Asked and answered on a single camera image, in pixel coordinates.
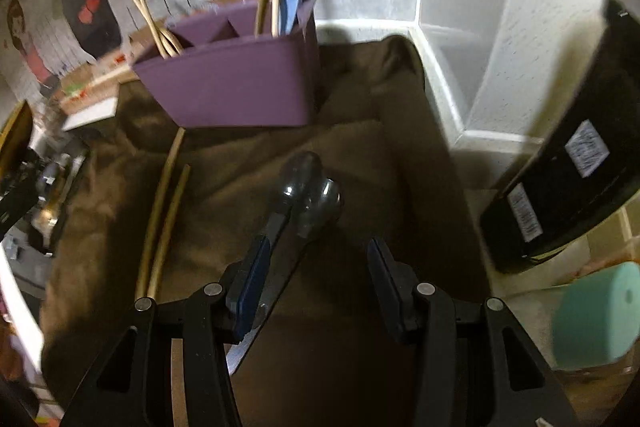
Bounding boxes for metal spoons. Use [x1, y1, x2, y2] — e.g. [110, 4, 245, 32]
[225, 177, 345, 375]

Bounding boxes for wooden spoon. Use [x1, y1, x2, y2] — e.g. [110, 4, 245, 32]
[159, 24, 185, 56]

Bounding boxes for brown cloth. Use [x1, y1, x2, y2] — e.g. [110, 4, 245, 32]
[40, 34, 493, 427]

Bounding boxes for black spoon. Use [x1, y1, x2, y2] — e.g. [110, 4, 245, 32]
[257, 151, 325, 258]

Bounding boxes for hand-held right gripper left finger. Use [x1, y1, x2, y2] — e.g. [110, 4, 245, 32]
[60, 234, 273, 427]

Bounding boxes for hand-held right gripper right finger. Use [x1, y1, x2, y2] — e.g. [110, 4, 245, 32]
[366, 237, 581, 427]

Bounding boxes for black gas stove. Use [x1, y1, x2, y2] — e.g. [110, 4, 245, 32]
[0, 142, 93, 258]

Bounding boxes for jar with teal lid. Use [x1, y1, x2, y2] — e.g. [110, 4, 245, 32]
[550, 262, 640, 368]

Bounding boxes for black sauce bottle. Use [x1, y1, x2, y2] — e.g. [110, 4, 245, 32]
[480, 0, 640, 275]

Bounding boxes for blue spoon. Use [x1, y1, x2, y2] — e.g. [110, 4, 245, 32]
[280, 0, 302, 35]

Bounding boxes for purple utensil holder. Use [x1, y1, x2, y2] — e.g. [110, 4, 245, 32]
[131, 0, 321, 128]

